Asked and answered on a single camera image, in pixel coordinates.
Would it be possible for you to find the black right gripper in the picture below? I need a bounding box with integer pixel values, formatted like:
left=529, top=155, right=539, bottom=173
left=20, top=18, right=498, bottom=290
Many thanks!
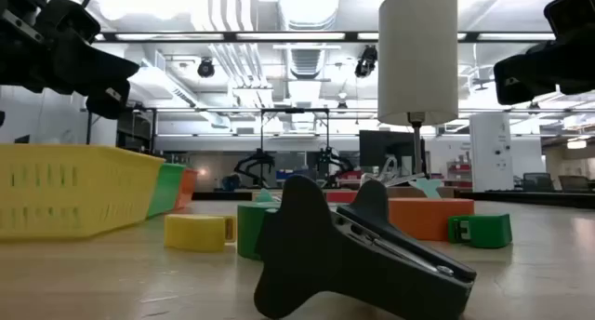
left=493, top=29, right=595, bottom=106

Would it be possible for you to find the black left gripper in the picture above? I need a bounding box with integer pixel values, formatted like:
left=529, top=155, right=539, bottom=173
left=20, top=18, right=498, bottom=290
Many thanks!
left=0, top=0, right=140, bottom=121

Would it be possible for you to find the green mini stapler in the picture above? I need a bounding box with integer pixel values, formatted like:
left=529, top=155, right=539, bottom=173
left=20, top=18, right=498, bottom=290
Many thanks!
left=447, top=212, right=513, bottom=250

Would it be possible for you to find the orange block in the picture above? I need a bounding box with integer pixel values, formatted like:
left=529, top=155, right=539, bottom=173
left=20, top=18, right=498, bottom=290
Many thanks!
left=388, top=197, right=476, bottom=242

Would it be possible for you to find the green tape roll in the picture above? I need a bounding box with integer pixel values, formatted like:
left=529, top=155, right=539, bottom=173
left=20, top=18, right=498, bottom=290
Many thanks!
left=236, top=202, right=280, bottom=260

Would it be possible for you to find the black staple remover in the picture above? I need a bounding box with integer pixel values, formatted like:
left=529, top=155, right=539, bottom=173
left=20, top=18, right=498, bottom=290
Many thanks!
left=253, top=174, right=478, bottom=320

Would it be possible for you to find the white cabinet column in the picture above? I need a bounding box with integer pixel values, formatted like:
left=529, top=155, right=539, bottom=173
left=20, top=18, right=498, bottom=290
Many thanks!
left=469, top=113, right=515, bottom=193

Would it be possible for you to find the dark office chair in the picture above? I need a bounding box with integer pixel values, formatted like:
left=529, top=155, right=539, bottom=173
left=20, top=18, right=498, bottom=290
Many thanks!
left=557, top=174, right=592, bottom=193
left=522, top=172, right=555, bottom=193

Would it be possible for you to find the yellow plastic basket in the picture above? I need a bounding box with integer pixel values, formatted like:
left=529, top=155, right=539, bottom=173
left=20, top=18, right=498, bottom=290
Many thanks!
left=0, top=143, right=166, bottom=241

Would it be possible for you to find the green plastic basket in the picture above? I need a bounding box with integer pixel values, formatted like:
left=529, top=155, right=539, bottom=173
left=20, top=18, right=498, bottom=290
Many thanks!
left=147, top=163, right=187, bottom=219

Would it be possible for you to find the red storage shelf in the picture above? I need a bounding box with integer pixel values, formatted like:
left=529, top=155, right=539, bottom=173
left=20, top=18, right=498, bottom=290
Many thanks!
left=446, top=159, right=473, bottom=189

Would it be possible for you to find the table lamp with white shade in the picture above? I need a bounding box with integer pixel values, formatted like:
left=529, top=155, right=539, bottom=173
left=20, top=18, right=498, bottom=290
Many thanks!
left=377, top=0, right=461, bottom=201

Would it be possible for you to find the orange plastic basket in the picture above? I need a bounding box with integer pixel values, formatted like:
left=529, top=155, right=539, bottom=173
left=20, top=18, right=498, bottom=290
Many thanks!
left=174, top=167, right=200, bottom=211

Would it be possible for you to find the blue bin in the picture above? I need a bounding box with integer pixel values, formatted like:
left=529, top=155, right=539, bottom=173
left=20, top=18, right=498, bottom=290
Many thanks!
left=221, top=173, right=242, bottom=193

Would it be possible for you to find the black computer monitor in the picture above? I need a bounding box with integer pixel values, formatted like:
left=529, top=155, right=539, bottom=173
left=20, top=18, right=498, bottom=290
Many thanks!
left=359, top=129, right=427, bottom=175

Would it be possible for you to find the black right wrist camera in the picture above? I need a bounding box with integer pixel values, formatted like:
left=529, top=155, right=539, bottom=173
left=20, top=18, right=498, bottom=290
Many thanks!
left=543, top=0, right=595, bottom=38

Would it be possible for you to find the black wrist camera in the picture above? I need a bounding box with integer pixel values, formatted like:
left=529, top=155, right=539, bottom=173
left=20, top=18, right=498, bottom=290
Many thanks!
left=543, top=0, right=595, bottom=38
left=36, top=0, right=102, bottom=45

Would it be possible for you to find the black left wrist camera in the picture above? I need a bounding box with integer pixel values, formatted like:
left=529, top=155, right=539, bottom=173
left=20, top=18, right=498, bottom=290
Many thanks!
left=36, top=0, right=102, bottom=45

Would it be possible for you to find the black ceiling-hung camera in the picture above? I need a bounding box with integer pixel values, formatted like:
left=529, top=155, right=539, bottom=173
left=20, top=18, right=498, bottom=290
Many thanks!
left=354, top=44, right=378, bottom=78
left=197, top=57, right=216, bottom=79

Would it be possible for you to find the black aluminium rig frame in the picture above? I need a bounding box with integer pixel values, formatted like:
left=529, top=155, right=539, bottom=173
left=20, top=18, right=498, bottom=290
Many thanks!
left=92, top=30, right=559, bottom=44

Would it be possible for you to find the black background rig frame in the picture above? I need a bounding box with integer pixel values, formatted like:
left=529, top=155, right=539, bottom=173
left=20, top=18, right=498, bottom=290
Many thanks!
left=258, top=107, right=331, bottom=191

